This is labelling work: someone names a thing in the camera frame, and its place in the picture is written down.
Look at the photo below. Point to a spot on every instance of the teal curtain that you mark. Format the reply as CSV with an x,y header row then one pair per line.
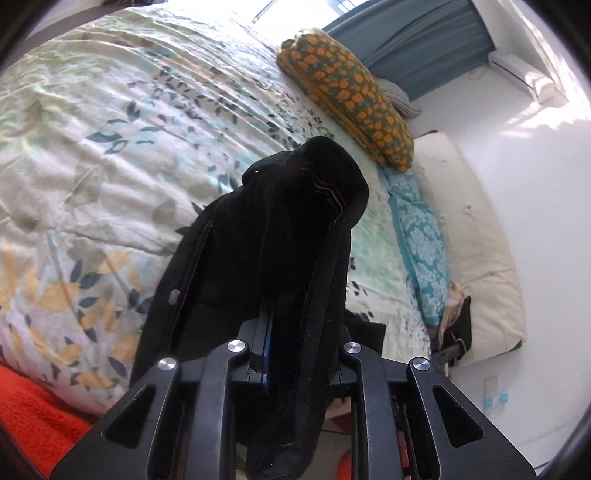
x,y
415,41

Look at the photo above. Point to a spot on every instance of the white air conditioner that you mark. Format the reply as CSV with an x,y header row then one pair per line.
x,y
526,74

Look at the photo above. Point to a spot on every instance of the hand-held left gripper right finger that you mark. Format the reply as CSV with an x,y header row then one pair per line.
x,y
369,369

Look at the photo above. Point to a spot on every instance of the red fuzzy blanket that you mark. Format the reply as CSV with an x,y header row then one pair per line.
x,y
32,406

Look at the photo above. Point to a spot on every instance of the black pants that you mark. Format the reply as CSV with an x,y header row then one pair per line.
x,y
286,230

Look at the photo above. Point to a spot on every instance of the orange floral pillow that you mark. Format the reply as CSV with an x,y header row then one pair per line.
x,y
351,92

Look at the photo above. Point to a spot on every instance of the grey pillow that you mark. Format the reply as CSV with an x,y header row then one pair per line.
x,y
401,99

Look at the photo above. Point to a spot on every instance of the teal patterned cloth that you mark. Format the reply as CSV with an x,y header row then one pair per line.
x,y
422,249

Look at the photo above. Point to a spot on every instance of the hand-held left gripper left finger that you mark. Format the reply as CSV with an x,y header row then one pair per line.
x,y
212,369

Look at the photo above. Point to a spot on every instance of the leaf print comforter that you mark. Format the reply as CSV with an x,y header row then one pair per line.
x,y
92,161

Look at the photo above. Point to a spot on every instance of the black bag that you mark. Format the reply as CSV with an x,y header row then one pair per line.
x,y
459,327

